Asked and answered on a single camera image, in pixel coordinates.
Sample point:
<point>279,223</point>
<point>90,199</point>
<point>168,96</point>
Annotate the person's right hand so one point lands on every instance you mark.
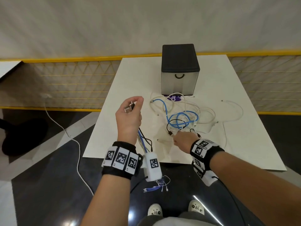
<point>187,142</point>

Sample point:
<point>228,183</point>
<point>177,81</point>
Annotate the person's left hand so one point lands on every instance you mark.
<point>128,122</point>

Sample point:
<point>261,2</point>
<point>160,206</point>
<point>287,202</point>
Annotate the black-topped grey drawer box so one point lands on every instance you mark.
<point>178,56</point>

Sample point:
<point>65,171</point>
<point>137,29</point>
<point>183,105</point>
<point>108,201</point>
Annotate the person's left forearm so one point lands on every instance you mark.
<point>105,202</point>

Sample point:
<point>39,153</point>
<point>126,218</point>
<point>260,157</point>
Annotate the person's right forearm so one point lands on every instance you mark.
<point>258,185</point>

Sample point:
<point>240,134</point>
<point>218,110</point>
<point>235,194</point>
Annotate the person's grey trousers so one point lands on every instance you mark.
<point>192,215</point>

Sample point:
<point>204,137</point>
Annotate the black wristband with markers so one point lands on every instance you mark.
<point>113,171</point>
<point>216,152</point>

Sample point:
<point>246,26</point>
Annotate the dark blue printed packet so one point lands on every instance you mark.
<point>174,98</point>

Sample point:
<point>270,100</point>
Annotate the white shoe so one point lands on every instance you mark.
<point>196,207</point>
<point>155,209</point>

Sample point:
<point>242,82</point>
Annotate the yellow mesh fence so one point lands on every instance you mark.
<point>70,87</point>

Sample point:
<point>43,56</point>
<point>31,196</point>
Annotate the white side table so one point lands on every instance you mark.
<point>8,68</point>

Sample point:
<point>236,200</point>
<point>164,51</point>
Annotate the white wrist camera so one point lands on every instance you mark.
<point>151,176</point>
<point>209,178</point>

